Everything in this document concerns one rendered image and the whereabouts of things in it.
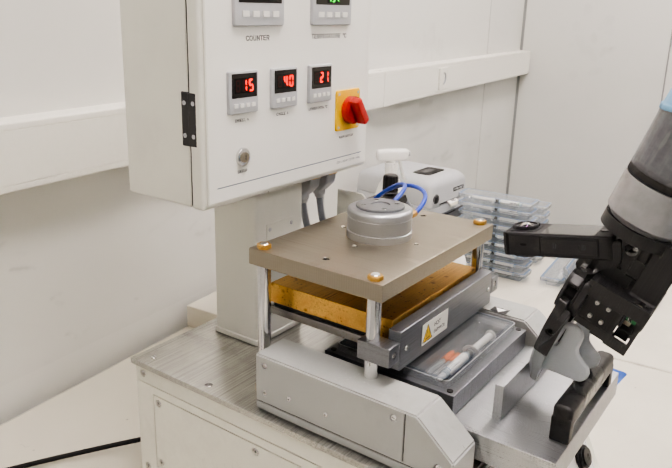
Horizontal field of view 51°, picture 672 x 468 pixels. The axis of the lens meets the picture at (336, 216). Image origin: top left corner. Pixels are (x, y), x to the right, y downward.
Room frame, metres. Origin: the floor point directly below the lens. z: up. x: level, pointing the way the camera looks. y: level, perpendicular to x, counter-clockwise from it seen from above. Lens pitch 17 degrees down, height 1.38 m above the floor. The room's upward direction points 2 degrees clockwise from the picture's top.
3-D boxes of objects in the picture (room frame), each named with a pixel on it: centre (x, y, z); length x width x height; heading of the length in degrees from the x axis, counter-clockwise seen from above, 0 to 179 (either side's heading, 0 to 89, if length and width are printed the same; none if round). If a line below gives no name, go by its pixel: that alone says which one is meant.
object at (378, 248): (0.85, -0.04, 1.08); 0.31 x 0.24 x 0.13; 145
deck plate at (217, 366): (0.83, -0.03, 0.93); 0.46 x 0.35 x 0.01; 55
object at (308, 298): (0.82, -0.06, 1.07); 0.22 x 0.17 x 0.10; 145
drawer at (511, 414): (0.74, -0.15, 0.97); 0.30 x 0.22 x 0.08; 55
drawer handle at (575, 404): (0.66, -0.27, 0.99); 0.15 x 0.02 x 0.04; 145
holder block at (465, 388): (0.77, -0.12, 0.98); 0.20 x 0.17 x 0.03; 145
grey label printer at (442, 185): (1.84, -0.20, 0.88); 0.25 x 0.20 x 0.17; 54
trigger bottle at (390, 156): (1.70, -0.14, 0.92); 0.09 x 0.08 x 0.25; 104
